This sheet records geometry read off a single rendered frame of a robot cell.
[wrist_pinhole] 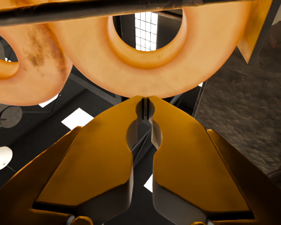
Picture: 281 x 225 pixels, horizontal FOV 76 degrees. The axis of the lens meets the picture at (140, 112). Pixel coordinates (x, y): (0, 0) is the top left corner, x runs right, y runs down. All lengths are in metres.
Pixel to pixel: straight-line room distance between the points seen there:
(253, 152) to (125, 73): 0.55
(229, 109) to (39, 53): 0.49
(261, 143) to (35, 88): 0.58
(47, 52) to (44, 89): 0.05
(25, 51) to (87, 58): 0.06
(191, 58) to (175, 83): 0.03
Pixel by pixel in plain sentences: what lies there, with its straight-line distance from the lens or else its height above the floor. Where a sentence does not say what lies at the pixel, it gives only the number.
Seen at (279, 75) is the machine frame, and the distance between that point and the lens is 0.42.
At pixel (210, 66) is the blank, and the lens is 0.19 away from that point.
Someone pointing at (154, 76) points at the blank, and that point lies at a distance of 0.18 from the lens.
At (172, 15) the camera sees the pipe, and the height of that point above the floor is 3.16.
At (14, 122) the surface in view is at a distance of 3.09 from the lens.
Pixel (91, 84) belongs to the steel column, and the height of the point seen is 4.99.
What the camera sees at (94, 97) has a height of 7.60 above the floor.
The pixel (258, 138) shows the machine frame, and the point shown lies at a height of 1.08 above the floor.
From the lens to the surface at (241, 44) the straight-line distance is 0.18.
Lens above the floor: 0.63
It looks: 50 degrees up
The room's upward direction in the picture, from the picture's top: 179 degrees clockwise
